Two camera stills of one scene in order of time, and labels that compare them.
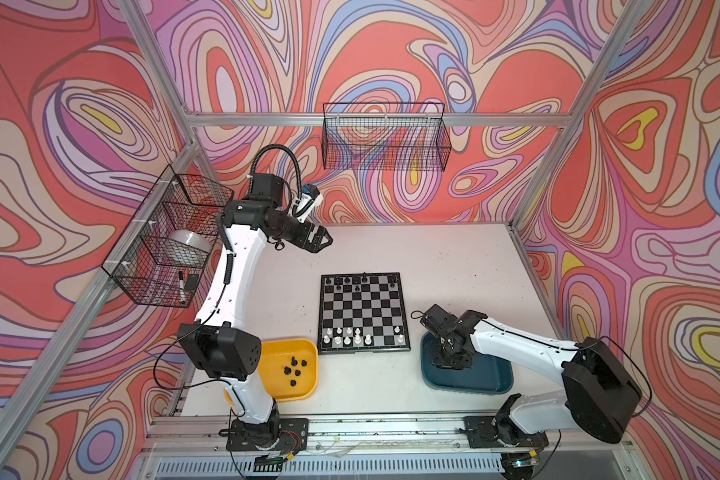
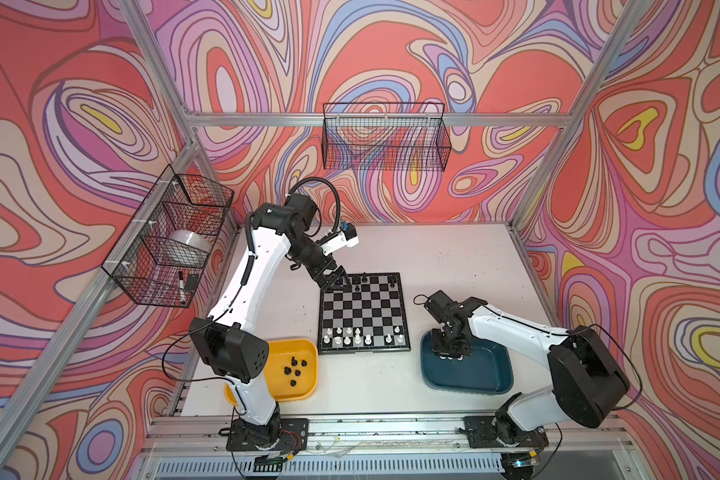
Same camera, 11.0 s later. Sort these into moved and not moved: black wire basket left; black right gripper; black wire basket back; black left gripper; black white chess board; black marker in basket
Moved: black left gripper; black right gripper
Not moved: black marker in basket; black white chess board; black wire basket back; black wire basket left
